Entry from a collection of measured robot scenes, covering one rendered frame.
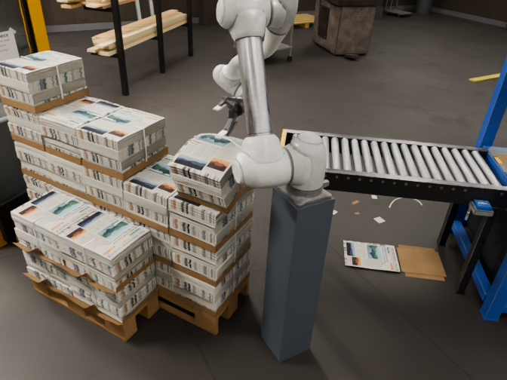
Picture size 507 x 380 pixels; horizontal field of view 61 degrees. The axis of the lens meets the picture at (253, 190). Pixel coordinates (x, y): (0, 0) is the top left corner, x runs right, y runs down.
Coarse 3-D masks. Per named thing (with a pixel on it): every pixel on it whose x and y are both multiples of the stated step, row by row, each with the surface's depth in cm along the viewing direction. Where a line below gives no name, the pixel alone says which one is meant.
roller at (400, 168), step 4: (392, 144) 282; (396, 144) 282; (392, 148) 278; (396, 148) 276; (392, 152) 275; (396, 152) 271; (396, 156) 267; (400, 156) 267; (396, 160) 264; (400, 160) 262; (396, 164) 261; (400, 164) 257; (396, 168) 260; (400, 168) 254; (404, 168) 254; (400, 172) 251; (404, 172) 249
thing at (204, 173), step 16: (192, 144) 201; (176, 160) 196; (192, 160) 194; (208, 160) 193; (224, 160) 192; (176, 176) 198; (192, 176) 192; (208, 176) 186; (224, 176) 187; (192, 192) 201; (208, 192) 194; (224, 192) 191
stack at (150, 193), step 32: (64, 160) 239; (160, 160) 243; (64, 192) 254; (96, 192) 238; (128, 192) 223; (160, 192) 215; (160, 224) 222; (192, 224) 210; (224, 224) 211; (192, 256) 222; (224, 256) 222; (192, 288) 233; (224, 288) 235; (192, 320) 248
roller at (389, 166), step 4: (380, 144) 284; (384, 144) 281; (380, 148) 282; (384, 148) 276; (388, 148) 277; (384, 152) 272; (388, 152) 270; (384, 156) 268; (388, 156) 266; (384, 160) 266; (388, 160) 262; (388, 164) 258; (392, 164) 257; (388, 168) 254; (392, 168) 253; (388, 172) 252; (392, 172) 249
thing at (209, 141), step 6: (192, 138) 207; (198, 138) 207; (204, 138) 207; (210, 138) 207; (204, 144) 201; (210, 144) 201; (216, 144) 202; (222, 144) 202; (228, 144) 203; (234, 144) 203; (222, 150) 197; (228, 150) 197; (234, 150) 197; (240, 150) 198
